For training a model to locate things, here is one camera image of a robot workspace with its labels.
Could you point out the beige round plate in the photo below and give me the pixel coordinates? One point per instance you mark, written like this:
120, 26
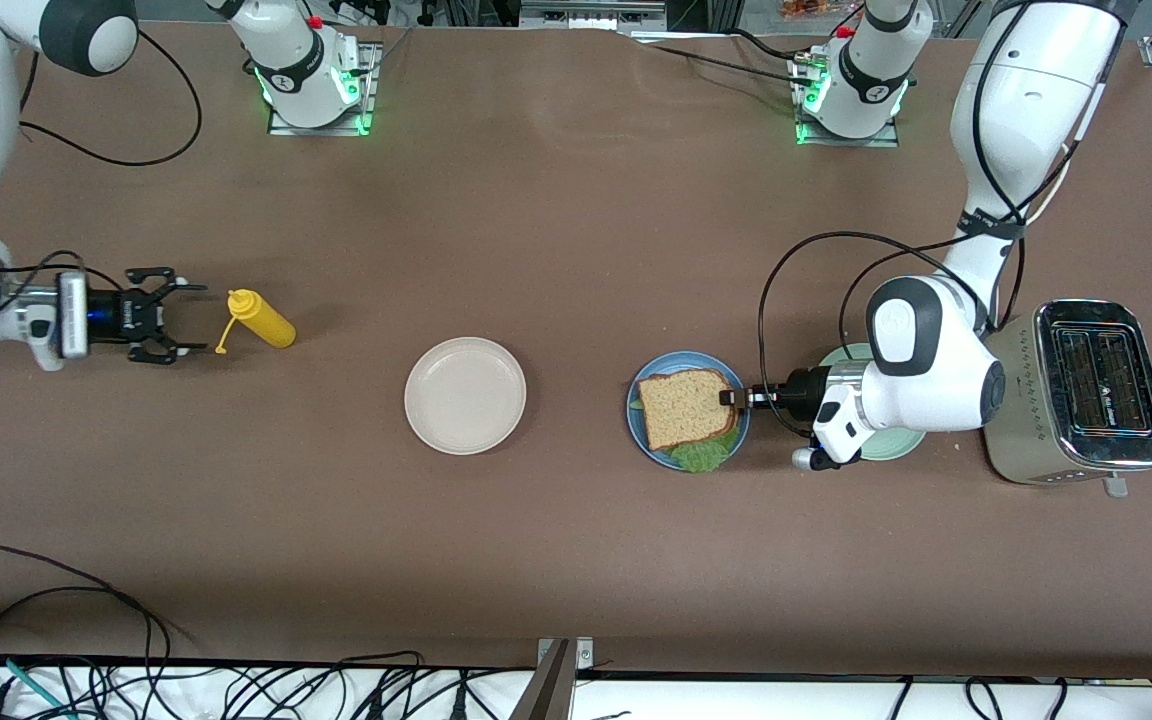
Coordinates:
466, 395

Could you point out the grey metal pole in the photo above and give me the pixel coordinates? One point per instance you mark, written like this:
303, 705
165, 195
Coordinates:
546, 695

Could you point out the light green round plate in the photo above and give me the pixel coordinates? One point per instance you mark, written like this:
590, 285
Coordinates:
891, 447

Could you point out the yellow squeeze bottle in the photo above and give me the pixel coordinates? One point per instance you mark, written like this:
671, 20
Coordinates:
266, 322

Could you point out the brown bread slice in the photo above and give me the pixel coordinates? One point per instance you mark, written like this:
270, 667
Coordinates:
686, 408

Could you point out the grey metal box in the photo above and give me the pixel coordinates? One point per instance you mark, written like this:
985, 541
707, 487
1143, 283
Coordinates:
591, 12

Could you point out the green lettuce leaf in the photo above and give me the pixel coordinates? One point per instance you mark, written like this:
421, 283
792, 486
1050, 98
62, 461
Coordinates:
701, 458

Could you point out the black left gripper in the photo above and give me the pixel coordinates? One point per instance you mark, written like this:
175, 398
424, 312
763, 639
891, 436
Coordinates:
805, 391

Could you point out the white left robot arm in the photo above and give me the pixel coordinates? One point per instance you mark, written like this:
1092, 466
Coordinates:
1026, 100

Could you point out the beige chrome toaster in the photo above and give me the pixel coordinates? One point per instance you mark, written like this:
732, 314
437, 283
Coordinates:
1106, 380

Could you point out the silver mounting bracket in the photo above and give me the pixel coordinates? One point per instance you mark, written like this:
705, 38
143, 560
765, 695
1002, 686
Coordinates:
584, 655

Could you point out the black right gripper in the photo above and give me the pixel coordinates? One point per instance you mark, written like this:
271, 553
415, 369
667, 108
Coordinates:
126, 313

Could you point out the orange snack packet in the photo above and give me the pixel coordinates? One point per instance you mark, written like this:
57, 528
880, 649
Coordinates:
816, 8

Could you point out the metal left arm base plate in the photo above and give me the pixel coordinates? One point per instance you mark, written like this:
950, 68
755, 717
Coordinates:
846, 142

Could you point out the blue round plate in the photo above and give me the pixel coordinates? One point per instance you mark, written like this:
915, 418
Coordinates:
688, 360

